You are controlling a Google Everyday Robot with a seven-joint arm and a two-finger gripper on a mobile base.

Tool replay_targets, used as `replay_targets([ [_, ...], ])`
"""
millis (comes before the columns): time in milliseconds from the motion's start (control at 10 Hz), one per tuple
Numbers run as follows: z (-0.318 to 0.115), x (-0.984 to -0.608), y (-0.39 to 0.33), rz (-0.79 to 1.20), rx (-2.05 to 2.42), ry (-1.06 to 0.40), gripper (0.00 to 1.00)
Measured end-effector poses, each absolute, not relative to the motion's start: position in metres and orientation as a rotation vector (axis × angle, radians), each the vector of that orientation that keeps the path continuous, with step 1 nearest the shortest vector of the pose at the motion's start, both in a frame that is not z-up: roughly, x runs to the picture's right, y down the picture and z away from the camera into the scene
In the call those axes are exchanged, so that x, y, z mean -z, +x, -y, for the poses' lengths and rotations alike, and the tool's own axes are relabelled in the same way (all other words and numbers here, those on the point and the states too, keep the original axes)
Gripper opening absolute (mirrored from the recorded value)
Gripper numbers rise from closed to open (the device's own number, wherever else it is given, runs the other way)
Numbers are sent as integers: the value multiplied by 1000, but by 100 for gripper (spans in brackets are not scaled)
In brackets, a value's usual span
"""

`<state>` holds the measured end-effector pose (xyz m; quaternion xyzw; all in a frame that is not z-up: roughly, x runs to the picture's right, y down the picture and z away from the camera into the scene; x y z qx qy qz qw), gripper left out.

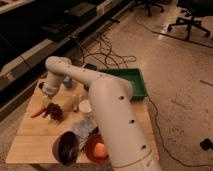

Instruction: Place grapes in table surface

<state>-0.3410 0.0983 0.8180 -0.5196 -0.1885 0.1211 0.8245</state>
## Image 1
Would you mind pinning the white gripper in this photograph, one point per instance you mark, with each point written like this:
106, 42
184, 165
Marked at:
49, 91

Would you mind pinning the dark purple grapes bunch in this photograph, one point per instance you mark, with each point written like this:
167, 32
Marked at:
54, 111

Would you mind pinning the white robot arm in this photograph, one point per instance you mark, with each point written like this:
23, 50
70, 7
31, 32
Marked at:
109, 97

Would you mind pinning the grey blue cup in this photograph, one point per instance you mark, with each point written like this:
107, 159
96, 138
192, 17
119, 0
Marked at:
67, 82

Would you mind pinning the small cream bottle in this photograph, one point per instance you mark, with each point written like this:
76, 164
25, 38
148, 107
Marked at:
76, 99

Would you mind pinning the white paper cup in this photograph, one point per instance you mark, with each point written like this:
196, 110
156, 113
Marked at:
85, 108

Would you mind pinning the dark round bowl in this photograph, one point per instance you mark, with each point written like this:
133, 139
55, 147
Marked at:
65, 148

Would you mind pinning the red plate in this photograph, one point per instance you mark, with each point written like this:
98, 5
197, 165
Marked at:
89, 147

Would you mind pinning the orange peach fruit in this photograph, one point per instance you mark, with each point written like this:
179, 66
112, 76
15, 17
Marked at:
100, 151

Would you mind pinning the green plastic tray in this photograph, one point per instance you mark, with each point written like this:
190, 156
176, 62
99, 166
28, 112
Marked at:
134, 75

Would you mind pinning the black box on shelf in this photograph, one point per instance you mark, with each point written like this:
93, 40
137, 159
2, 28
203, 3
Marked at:
81, 13

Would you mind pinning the black office chair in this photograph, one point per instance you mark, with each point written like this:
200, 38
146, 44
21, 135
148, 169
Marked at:
148, 4
194, 10

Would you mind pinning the black plug on floor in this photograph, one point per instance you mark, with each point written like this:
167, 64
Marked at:
206, 144

